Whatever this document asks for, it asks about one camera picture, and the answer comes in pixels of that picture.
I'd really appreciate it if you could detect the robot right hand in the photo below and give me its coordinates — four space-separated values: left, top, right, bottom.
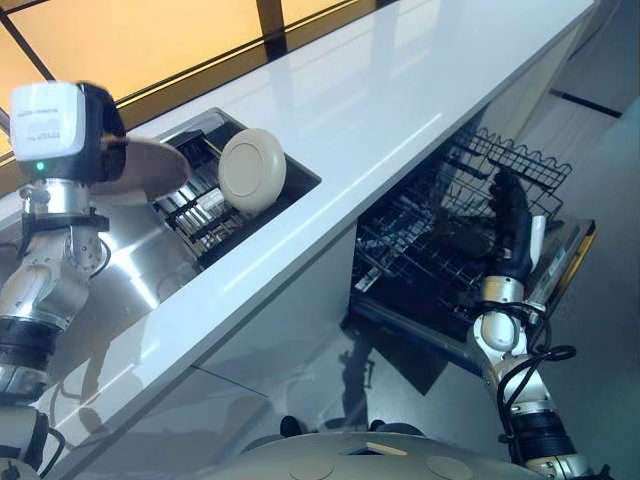
487 169 547 279

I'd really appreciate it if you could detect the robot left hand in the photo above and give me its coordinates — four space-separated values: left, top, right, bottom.
9 79 127 184

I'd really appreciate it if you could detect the brown round plate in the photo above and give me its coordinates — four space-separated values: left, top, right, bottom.
91 140 194 199

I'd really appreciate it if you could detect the dishwasher door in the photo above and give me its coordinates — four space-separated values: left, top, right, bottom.
341 216 599 372

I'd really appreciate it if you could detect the dark plate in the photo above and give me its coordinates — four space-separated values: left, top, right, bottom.
433 213 503 257

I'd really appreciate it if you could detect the stainless steel sink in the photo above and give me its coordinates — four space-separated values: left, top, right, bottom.
0 106 322 321

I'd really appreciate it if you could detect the black dish rack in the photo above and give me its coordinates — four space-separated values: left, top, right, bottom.
151 130 282 272

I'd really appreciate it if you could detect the cream round plate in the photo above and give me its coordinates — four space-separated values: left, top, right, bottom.
217 127 288 218

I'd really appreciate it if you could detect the white counter cabinet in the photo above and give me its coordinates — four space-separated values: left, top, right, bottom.
189 22 584 401

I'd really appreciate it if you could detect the robot torso grey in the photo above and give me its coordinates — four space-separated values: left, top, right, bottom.
238 433 514 480

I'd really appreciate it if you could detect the robot dark foot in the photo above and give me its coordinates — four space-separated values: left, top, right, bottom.
278 413 310 442

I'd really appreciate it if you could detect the black wire dishwasher rack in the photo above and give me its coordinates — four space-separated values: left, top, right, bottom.
351 126 574 347

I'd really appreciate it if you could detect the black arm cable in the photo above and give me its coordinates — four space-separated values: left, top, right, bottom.
497 343 578 454

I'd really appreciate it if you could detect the dark window frame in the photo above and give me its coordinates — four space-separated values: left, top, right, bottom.
0 0 396 170

